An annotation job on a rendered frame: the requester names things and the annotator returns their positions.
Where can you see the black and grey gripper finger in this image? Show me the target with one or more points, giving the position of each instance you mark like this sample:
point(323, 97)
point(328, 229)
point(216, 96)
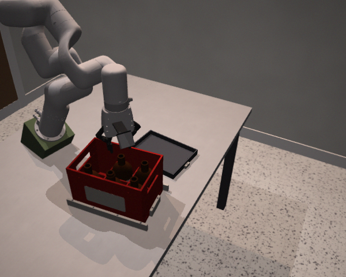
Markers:
point(136, 128)
point(105, 139)

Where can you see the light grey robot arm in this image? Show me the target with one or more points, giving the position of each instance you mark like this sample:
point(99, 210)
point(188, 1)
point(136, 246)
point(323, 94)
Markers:
point(80, 77)

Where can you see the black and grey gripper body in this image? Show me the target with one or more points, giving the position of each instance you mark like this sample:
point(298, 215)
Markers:
point(107, 118)

